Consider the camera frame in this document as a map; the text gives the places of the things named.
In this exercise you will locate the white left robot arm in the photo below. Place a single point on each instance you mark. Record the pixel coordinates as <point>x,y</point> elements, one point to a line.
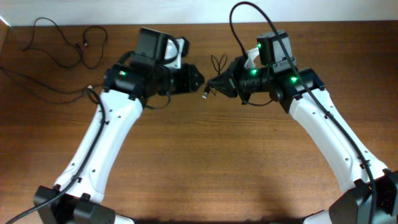
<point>155,67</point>

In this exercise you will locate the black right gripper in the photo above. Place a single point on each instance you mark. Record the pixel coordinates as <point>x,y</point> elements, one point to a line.
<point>227,82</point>

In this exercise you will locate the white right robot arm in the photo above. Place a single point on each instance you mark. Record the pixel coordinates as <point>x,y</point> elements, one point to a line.
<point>369,187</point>

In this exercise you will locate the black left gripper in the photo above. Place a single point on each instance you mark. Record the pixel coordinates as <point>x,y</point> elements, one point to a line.
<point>189,73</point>

